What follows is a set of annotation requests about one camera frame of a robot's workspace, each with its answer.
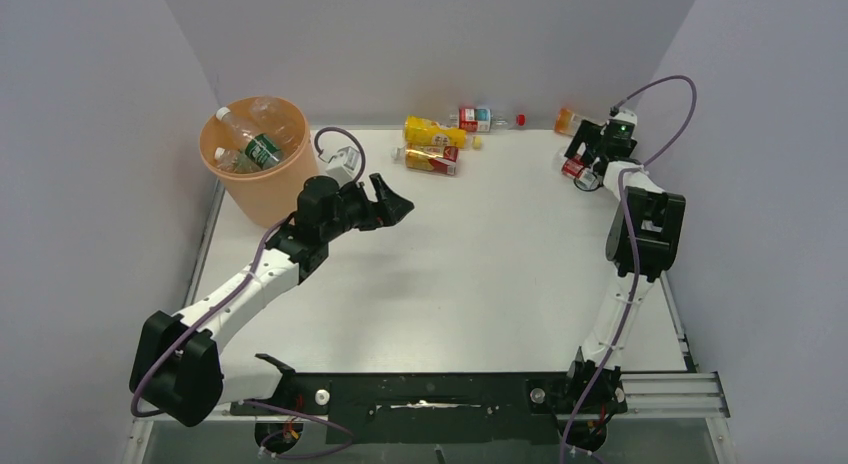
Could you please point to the red-yellow label bottle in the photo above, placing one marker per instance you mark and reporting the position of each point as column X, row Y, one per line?
column 440, row 160

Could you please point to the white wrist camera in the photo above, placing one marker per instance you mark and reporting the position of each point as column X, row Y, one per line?
column 624, row 115
column 345, row 165

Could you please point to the green-label clear bottle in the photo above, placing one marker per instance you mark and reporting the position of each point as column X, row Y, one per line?
column 234, row 161

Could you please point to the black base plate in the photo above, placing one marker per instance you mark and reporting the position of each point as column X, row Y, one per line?
column 453, row 408

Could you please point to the orange plastic bin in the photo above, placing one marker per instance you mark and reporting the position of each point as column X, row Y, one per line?
column 269, row 196

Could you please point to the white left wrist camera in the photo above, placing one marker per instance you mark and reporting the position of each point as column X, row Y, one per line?
column 345, row 165

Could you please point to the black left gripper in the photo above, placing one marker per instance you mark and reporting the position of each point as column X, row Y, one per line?
column 388, row 210

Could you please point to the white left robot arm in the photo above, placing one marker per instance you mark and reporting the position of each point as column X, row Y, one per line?
column 177, row 368

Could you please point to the orange drink bottle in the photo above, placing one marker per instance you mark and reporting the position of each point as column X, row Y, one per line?
column 567, row 122

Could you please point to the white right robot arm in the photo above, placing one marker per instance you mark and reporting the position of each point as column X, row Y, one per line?
column 642, row 244

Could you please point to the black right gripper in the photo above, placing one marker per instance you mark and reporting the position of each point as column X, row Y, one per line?
column 587, row 133

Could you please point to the yellow-label bottle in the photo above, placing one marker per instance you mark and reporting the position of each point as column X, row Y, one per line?
column 425, row 132

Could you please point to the red-label bottle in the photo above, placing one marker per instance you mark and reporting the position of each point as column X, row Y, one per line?
column 581, row 175

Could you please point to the large clear unlabelled bottle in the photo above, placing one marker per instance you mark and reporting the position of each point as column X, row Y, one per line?
column 273, row 118

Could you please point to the green-label upright-lying bottle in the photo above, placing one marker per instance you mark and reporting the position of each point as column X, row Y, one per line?
column 256, row 144

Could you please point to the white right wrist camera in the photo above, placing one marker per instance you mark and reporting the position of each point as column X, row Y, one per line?
column 624, row 115

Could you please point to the aluminium frame rail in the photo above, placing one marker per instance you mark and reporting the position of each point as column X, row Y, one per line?
column 674, row 395

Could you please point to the red-blue label bottle red cap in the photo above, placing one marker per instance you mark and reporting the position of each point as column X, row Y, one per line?
column 484, row 120

